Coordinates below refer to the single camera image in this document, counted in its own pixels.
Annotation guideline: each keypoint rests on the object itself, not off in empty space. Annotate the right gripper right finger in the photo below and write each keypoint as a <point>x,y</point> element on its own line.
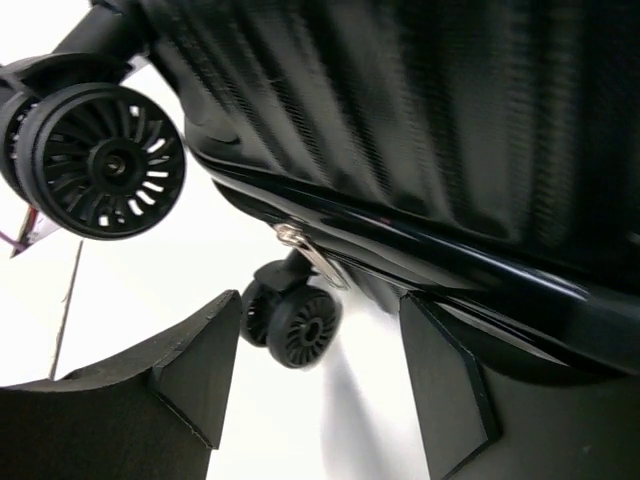
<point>488,410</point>

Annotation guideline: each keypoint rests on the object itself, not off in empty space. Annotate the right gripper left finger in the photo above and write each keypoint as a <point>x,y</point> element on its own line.
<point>153,411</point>

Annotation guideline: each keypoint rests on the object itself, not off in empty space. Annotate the black hard-shell suitcase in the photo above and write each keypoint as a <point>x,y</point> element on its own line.
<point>483,152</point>

